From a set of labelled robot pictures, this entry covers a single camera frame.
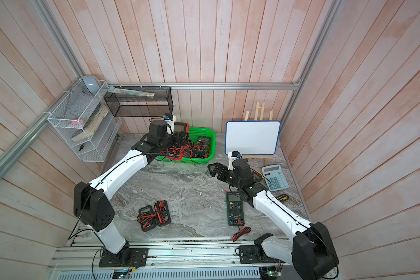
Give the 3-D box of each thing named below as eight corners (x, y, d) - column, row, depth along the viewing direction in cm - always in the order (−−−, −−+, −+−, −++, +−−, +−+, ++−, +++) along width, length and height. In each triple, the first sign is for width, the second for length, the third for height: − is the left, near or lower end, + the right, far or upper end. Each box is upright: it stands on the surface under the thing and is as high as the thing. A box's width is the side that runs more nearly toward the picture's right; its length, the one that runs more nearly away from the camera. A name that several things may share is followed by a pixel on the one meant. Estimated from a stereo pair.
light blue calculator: (270, 191, 95) (272, 188, 92) (260, 171, 104) (261, 167, 101) (289, 188, 97) (291, 184, 94) (277, 167, 106) (279, 164, 103)
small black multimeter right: (159, 227, 83) (157, 225, 80) (155, 205, 90) (153, 202, 87) (172, 223, 85) (170, 220, 81) (167, 201, 92) (166, 198, 88)
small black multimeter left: (144, 234, 81) (141, 231, 78) (137, 213, 88) (133, 210, 84) (159, 225, 84) (157, 222, 80) (151, 205, 90) (149, 202, 86)
